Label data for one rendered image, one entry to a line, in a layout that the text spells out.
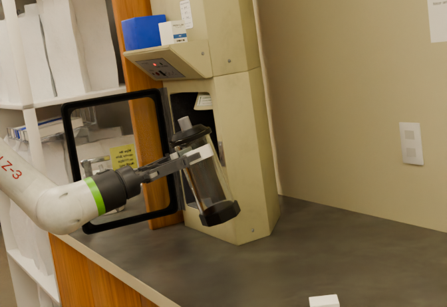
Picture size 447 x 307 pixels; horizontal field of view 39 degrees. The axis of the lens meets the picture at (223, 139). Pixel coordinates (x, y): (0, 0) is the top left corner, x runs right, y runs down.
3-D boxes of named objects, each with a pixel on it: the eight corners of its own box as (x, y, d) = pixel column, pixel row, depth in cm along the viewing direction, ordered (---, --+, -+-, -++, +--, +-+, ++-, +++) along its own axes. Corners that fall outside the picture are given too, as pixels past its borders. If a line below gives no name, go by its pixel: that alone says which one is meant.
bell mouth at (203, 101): (233, 100, 196) (230, 82, 195) (265, 100, 181) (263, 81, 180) (183, 109, 187) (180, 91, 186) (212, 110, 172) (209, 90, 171)
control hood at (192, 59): (161, 80, 193) (156, 47, 192) (213, 76, 166) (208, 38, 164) (127, 85, 188) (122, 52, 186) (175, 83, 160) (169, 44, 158)
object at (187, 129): (201, 136, 160) (191, 112, 159) (215, 135, 151) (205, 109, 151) (169, 150, 156) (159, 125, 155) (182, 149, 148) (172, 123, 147)
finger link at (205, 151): (183, 154, 148) (183, 153, 147) (208, 143, 151) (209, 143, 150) (187, 165, 148) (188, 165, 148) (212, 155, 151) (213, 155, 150)
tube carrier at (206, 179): (229, 203, 163) (199, 127, 161) (247, 206, 154) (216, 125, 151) (193, 221, 159) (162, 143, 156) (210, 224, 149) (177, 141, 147)
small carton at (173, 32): (175, 44, 172) (171, 22, 171) (187, 42, 168) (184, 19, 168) (161, 46, 168) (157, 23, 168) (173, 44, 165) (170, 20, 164)
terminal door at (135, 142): (179, 212, 198) (159, 86, 192) (83, 236, 186) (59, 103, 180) (178, 212, 198) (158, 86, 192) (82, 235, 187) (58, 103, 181)
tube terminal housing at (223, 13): (249, 206, 213) (217, -25, 201) (308, 222, 185) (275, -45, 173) (184, 225, 200) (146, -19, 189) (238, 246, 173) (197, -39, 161)
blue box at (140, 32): (155, 47, 191) (151, 17, 189) (170, 44, 182) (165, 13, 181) (125, 51, 186) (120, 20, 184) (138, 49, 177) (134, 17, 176)
